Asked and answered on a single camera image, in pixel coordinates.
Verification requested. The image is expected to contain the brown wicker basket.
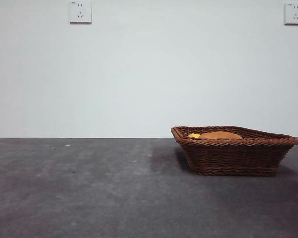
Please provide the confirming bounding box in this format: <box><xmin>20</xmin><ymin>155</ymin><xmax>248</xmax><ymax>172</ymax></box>
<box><xmin>170</xmin><ymin>125</ymin><xmax>298</xmax><ymax>177</ymax></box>

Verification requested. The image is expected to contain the brown potato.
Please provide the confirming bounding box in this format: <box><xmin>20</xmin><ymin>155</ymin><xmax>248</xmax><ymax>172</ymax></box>
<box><xmin>198</xmin><ymin>131</ymin><xmax>243</xmax><ymax>140</ymax></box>

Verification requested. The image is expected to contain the white wall socket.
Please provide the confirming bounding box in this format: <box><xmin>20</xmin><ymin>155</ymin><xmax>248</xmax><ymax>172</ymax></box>
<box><xmin>69</xmin><ymin>0</ymin><xmax>92</xmax><ymax>25</ymax></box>
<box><xmin>284</xmin><ymin>2</ymin><xmax>298</xmax><ymax>26</ymax></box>

